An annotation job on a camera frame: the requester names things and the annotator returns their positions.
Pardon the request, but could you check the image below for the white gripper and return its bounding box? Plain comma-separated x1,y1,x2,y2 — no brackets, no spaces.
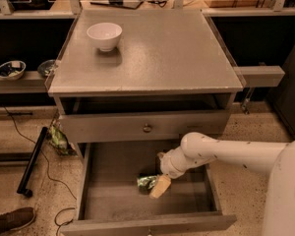
149,152,184,199

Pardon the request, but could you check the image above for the green soda can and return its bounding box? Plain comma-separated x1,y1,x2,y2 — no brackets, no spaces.
137,175,158,195

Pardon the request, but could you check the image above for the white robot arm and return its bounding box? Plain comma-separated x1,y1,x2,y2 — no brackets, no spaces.
150,132,295,236

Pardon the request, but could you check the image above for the brass drawer knob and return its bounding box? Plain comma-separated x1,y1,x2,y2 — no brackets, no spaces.
143,124,152,133

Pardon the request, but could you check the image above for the open grey middle drawer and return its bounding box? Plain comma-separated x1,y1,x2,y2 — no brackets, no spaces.
61,140,236,236

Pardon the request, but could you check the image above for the closed grey top drawer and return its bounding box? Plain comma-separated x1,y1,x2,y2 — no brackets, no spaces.
60,110,230,143

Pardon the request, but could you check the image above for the grey wooden drawer cabinet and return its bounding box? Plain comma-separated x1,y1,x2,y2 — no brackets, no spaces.
44,9,247,164

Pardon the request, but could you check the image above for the green chip bag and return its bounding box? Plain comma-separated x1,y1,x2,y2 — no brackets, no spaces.
48,125,71,155

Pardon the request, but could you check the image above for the black metal bar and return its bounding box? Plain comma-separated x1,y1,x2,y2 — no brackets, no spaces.
17,127,48,198

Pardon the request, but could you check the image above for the white ceramic bowl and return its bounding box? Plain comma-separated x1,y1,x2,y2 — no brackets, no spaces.
87,23,123,52

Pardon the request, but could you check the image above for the grey side shelf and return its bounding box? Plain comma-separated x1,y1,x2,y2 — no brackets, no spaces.
234,66,285,88

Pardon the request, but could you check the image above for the brown shoe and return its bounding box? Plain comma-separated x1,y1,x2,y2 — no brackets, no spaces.
0,206,35,234

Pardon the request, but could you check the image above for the dark bowl on shelf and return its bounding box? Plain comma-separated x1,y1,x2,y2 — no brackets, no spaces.
37,60,56,77

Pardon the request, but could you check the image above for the black floor cable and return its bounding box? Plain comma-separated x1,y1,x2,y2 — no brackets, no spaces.
0,105,78,236

